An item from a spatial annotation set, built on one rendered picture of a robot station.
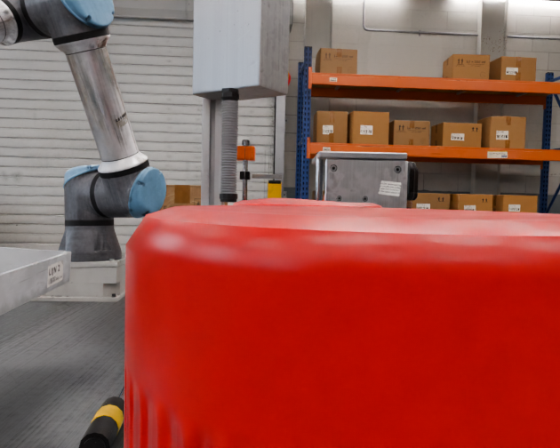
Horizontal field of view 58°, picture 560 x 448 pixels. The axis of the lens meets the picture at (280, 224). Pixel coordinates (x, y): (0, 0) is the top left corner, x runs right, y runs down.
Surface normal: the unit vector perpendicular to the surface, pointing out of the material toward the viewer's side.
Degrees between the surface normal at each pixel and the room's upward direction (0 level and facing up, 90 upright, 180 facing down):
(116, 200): 114
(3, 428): 0
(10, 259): 90
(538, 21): 90
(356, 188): 90
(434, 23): 90
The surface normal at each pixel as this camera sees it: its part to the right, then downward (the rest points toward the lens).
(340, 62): 0.10, 0.06
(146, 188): 0.92, 0.11
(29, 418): 0.02, -1.00
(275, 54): 0.82, 0.05
